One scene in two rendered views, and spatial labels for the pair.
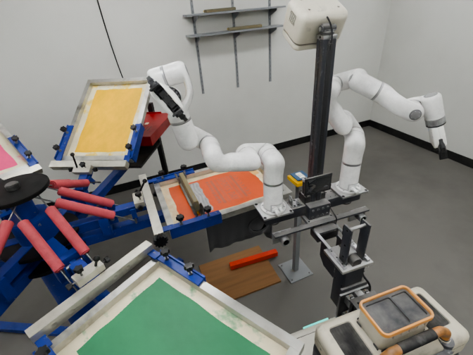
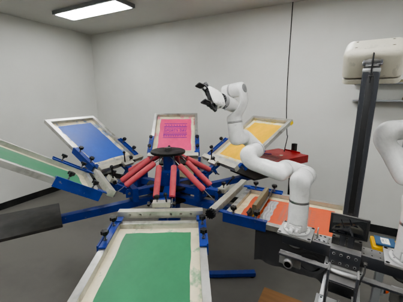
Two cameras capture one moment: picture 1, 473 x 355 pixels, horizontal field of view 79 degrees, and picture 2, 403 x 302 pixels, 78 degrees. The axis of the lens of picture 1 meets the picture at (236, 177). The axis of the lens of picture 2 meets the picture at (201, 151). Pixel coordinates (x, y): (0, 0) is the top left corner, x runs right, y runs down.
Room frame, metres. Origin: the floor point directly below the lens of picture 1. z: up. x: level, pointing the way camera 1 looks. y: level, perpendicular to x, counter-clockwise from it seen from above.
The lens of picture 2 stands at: (0.03, -0.71, 1.80)
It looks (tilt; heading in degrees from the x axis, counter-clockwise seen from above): 13 degrees down; 48
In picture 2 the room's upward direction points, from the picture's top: straight up
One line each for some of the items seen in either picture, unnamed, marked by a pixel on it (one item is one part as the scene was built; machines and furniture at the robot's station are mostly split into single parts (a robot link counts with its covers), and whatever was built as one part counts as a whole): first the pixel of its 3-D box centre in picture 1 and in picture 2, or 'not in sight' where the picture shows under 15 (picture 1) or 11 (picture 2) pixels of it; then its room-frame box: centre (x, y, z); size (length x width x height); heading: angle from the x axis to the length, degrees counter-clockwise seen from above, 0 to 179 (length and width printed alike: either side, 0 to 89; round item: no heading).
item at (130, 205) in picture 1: (131, 208); (217, 192); (1.42, 0.65, 1.02); 0.17 x 0.06 x 0.05; 111
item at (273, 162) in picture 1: (272, 165); (301, 185); (1.16, -0.17, 1.37); 0.13 x 0.10 x 0.16; 11
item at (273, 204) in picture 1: (274, 196); (297, 216); (1.14, -0.18, 1.21); 0.16 x 0.13 x 0.15; 16
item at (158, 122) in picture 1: (140, 128); (275, 157); (2.65, 0.88, 1.06); 0.61 x 0.46 x 0.12; 171
